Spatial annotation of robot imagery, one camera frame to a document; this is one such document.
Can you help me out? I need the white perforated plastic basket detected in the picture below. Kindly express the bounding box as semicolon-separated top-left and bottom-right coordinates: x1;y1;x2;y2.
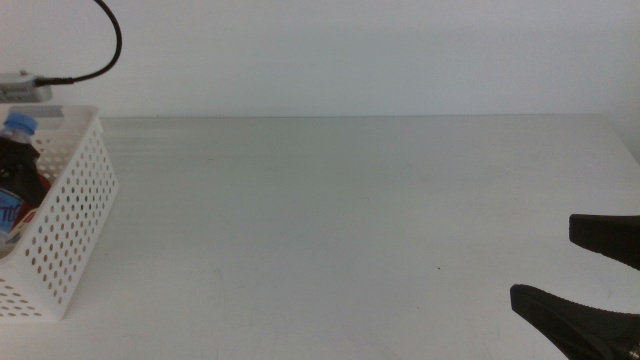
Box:
0;104;120;321

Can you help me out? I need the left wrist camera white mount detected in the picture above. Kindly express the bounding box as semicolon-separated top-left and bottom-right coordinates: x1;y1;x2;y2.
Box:
0;70;54;104

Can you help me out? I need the black braided camera cable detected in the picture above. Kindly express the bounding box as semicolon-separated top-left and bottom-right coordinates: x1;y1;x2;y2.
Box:
32;0;124;87

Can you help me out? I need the clear water bottle blue cap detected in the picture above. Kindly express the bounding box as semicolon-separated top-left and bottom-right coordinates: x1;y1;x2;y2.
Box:
0;111;40;254

